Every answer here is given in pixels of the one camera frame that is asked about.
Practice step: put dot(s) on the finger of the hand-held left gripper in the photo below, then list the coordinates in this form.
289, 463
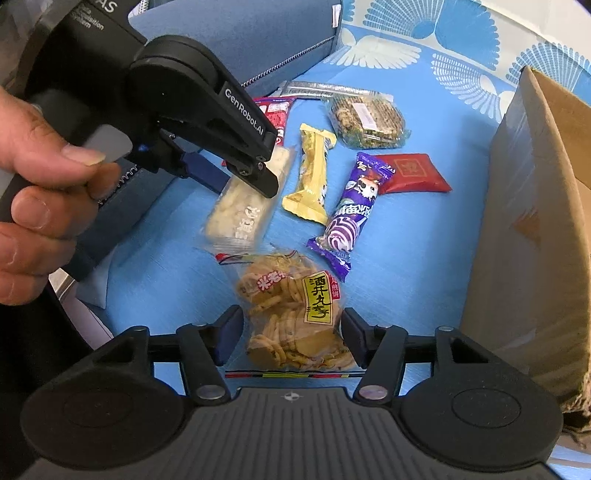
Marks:
203, 168
240, 115

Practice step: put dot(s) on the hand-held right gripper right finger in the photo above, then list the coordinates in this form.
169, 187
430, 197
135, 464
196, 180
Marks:
353, 337

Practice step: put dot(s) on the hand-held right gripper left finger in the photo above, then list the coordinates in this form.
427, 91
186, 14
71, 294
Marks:
229, 333

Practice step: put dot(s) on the red and white snack packet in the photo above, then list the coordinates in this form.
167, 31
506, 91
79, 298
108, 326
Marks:
277, 113

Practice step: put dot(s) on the clear white nougat packet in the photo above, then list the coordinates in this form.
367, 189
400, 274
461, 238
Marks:
240, 212

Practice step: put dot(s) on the clear rice cracker bag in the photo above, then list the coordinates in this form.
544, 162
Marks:
286, 314

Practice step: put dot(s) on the red square snack packet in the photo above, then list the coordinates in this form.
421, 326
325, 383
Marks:
415, 173

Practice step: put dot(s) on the brown cardboard box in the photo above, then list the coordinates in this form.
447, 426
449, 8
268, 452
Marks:
531, 230

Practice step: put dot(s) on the person's left hand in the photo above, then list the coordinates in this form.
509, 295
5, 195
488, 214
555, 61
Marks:
32, 184

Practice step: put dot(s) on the silver snack packet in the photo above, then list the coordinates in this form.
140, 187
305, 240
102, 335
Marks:
314, 88

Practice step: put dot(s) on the dark blue cushion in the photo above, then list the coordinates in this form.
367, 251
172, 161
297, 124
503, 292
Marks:
231, 37

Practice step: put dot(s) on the yellow snack packet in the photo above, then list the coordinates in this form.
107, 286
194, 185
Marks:
311, 175

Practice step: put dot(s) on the clear seaweed cracker packet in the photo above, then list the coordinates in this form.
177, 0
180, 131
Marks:
364, 122

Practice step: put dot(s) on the purple snack packet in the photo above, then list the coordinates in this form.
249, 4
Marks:
351, 207

